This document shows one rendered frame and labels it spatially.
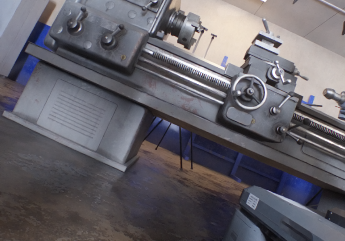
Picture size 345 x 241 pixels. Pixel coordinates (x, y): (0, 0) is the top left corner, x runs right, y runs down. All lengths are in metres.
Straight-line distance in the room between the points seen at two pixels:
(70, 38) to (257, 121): 1.18
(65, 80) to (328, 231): 1.44
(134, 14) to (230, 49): 3.74
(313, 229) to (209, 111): 1.07
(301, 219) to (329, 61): 5.60
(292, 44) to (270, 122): 4.41
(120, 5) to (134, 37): 0.33
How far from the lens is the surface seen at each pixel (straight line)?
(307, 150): 1.75
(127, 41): 1.44
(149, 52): 1.49
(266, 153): 1.44
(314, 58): 5.92
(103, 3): 1.73
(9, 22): 4.81
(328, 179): 1.64
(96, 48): 1.47
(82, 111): 1.51
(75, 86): 1.55
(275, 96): 1.48
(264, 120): 1.44
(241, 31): 5.42
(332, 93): 2.12
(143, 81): 1.54
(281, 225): 0.66
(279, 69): 1.41
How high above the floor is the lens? 0.31
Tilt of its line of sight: 8 degrees up
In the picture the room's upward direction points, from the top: 24 degrees clockwise
